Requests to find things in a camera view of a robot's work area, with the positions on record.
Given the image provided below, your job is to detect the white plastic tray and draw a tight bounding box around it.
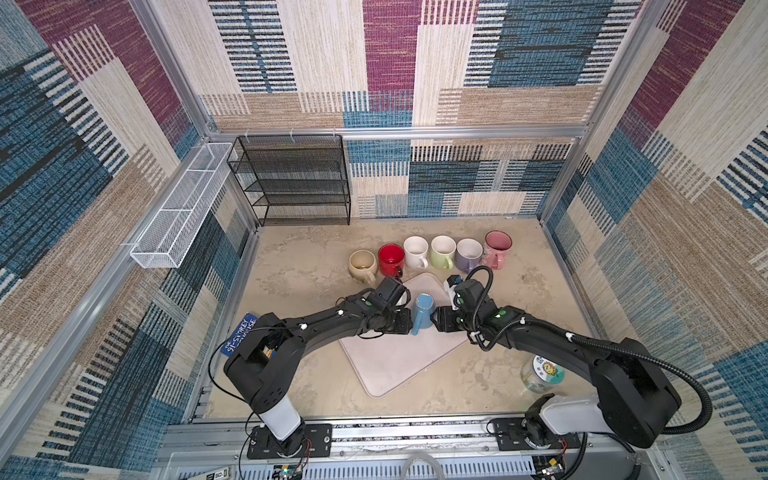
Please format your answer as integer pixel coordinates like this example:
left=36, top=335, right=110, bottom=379
left=337, top=272, right=475, bottom=399

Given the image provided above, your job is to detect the aluminium front rail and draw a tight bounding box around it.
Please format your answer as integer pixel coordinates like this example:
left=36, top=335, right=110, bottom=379
left=149, top=413, right=676, bottom=479

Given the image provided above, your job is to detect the black wire mesh shelf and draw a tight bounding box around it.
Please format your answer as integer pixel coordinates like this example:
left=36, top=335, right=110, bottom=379
left=228, top=135, right=351, bottom=227

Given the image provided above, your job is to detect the purple mug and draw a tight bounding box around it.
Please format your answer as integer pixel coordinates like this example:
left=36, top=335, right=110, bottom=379
left=455, top=238, right=484, bottom=273

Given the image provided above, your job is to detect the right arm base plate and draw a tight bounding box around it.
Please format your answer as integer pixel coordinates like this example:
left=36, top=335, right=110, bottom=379
left=486, top=415, right=582, bottom=452

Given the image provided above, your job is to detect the beige speckled mug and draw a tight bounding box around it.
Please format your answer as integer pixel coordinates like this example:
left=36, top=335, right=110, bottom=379
left=347, top=250, right=378, bottom=287

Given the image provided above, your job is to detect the blue mug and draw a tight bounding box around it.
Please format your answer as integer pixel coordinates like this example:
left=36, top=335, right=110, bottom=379
left=411, top=293, right=436, bottom=335

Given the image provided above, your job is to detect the pink patterned mug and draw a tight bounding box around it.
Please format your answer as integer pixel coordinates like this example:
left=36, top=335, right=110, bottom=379
left=481, top=230, right=513, bottom=270

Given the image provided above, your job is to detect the light green mug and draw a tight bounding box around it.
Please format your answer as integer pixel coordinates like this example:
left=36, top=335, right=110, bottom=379
left=430, top=235, right=457, bottom=269

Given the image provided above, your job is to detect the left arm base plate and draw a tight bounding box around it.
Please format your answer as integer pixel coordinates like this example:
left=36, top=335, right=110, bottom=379
left=246, top=423, right=333, bottom=460

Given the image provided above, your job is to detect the white mug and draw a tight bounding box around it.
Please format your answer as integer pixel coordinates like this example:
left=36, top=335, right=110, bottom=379
left=403, top=236, right=429, bottom=269

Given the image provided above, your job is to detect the red mug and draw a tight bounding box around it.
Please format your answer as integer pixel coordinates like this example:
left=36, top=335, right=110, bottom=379
left=377, top=243, right=405, bottom=280

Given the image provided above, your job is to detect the white wire mesh basket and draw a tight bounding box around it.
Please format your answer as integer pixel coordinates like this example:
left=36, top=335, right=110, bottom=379
left=130, top=143, right=233, bottom=269

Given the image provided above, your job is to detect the blue book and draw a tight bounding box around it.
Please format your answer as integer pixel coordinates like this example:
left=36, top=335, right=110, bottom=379
left=219, top=313, right=258, bottom=357

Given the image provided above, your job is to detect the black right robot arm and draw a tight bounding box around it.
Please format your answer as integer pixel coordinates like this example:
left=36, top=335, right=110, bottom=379
left=431, top=306, right=713, bottom=448

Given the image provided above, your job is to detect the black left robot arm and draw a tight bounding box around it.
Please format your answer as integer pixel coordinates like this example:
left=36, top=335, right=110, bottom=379
left=223, top=285, right=411, bottom=446

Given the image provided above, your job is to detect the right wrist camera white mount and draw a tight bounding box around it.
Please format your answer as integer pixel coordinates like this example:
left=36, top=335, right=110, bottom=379
left=443, top=265, right=494, bottom=310

